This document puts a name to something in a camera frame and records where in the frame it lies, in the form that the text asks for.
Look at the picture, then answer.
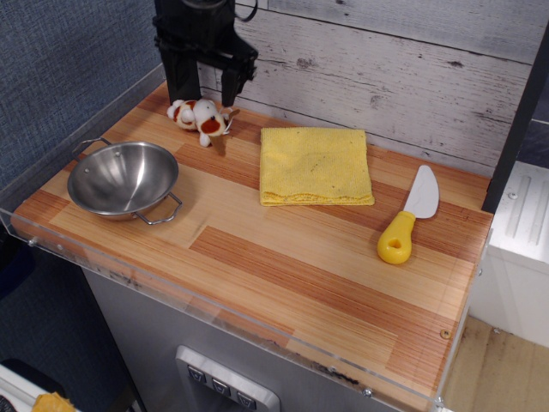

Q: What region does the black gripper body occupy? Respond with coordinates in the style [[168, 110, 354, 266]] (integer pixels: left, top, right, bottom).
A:
[[153, 0, 260, 65]]

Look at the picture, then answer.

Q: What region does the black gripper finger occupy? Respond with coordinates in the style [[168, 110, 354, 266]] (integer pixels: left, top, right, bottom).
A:
[[160, 48, 200, 101], [221, 55, 257, 106]]

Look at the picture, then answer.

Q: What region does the white and brown plush toy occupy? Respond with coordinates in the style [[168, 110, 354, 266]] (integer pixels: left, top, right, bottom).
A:
[[166, 99, 240, 156]]

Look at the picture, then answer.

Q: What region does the folded yellow cloth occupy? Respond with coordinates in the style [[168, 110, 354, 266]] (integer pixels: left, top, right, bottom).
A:
[[259, 127, 375, 206]]

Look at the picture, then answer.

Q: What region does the silver toy kitchen cabinet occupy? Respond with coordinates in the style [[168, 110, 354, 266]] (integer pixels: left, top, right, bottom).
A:
[[83, 268, 400, 412]]

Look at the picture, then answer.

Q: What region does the silver button control panel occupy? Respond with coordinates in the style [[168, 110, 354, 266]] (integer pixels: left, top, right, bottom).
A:
[[175, 345, 281, 411]]

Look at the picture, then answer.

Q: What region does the white side shelf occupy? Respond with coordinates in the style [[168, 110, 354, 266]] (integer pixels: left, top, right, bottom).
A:
[[469, 161, 548, 347]]

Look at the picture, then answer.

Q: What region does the black vertical post left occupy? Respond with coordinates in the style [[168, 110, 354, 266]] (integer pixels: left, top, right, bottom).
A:
[[154, 0, 202, 100]]

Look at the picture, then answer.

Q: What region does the black vertical post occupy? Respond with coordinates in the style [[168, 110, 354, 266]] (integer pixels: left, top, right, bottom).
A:
[[154, 0, 202, 100], [481, 22, 548, 214]]

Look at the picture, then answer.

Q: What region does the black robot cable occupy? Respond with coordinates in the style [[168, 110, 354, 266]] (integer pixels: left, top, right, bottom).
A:
[[234, 0, 258, 22]]

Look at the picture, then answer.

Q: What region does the stainless steel bowl with handles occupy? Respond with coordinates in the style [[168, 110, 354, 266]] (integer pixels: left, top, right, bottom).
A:
[[67, 136, 183, 226]]

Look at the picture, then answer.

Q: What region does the yellow handled white knife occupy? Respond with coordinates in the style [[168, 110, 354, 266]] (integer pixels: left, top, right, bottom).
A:
[[377, 165, 439, 264]]

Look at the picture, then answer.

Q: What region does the black vertical post right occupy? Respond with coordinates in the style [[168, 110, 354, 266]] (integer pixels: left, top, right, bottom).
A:
[[481, 22, 548, 214]]

